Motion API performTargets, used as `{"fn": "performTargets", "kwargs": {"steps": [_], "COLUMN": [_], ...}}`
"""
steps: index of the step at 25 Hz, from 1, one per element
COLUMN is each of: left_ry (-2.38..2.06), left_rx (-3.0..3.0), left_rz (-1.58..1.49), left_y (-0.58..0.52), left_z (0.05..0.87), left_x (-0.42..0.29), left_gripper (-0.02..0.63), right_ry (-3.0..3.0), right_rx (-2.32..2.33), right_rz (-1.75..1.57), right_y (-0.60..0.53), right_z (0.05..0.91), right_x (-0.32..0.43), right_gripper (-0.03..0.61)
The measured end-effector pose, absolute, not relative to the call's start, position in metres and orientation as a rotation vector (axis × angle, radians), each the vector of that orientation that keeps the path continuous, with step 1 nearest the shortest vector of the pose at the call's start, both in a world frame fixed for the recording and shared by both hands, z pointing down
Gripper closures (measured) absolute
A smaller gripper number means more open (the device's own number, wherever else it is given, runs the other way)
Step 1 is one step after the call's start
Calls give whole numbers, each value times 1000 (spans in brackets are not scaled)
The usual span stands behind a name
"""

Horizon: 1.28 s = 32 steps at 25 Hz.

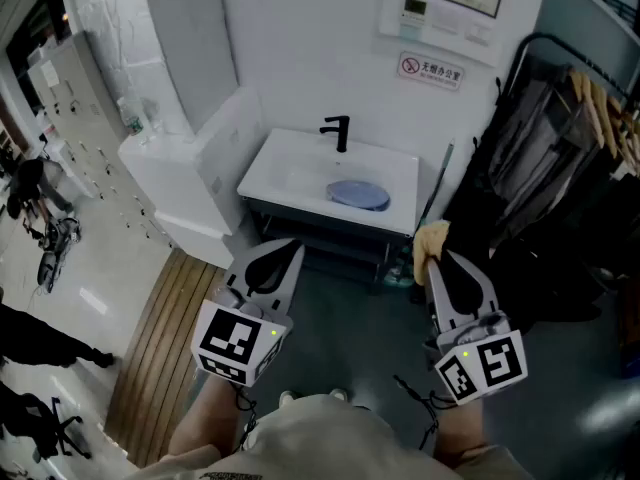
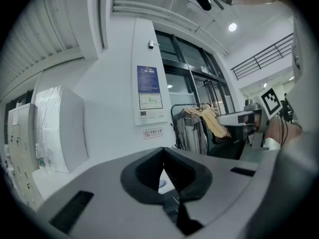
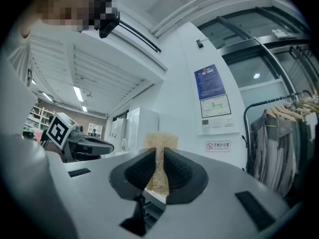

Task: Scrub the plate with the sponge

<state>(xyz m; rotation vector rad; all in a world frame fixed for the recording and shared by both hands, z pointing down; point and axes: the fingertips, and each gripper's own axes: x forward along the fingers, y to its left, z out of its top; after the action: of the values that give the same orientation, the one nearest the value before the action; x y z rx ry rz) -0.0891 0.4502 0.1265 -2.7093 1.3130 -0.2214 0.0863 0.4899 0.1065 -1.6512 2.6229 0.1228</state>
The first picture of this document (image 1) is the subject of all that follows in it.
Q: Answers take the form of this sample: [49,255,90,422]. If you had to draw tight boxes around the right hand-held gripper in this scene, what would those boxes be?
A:
[423,248,530,407]

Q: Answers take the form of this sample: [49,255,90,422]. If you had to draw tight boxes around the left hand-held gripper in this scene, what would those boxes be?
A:
[190,240,307,388]

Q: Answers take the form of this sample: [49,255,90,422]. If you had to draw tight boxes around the yellow sponge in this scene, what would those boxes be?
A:
[412,219,452,288]

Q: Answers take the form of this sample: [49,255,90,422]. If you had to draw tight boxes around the blue plate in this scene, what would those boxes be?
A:
[325,179,392,213]

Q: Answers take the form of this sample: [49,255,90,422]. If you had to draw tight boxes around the person's right forearm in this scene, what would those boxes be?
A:
[431,392,489,465]

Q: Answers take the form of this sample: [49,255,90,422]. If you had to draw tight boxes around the person's left forearm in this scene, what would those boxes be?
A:
[166,373,242,458]

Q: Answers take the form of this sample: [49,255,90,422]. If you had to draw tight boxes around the green bottles under sink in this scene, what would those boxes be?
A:
[382,261,417,290]

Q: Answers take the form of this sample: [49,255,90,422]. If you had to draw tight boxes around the black sink stand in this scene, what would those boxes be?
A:
[241,195,417,290]

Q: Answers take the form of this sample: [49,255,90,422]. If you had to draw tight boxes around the thin leaning pole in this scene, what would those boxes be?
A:
[416,138,457,235]

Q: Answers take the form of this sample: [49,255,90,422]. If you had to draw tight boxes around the white sink basin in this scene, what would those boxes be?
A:
[236,127,421,238]

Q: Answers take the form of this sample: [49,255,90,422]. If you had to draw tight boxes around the white counter unit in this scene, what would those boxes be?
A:
[117,84,267,270]

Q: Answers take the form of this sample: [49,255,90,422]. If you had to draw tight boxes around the black faucet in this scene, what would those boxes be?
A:
[319,114,351,154]

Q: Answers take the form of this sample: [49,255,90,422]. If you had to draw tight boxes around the person's beige shirt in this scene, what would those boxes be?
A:
[123,392,532,480]

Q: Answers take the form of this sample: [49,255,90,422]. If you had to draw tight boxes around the green label plastic bottle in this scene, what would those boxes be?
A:
[116,96,146,137]

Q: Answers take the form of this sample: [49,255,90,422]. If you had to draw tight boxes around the wheeled device on floor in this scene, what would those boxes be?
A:
[36,214,83,295]

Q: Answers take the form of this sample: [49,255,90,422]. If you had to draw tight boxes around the row of wooden hangers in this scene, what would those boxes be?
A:
[568,66,640,178]

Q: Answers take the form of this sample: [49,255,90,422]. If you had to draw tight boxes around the grey locker cabinet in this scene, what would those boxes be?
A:
[26,32,174,250]

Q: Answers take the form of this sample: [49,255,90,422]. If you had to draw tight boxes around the black clothes rack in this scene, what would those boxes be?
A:
[498,31,640,134]

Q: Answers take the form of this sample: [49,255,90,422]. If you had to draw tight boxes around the black office chair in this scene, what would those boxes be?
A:
[0,379,94,465]

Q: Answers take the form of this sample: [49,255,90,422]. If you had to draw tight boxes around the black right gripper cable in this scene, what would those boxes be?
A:
[392,373,442,452]

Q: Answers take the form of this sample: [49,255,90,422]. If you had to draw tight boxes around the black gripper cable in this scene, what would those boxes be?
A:
[231,383,261,452]
[392,373,442,452]

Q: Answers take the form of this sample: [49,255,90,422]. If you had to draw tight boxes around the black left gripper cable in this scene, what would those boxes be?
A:
[231,383,261,452]

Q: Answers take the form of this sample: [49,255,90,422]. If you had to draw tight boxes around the red and white wall sign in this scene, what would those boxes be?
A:
[396,50,465,92]

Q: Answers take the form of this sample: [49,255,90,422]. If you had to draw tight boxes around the white wall board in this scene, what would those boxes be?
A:
[377,0,509,68]

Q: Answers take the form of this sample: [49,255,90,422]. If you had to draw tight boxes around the wall control panel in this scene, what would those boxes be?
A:
[399,0,428,26]

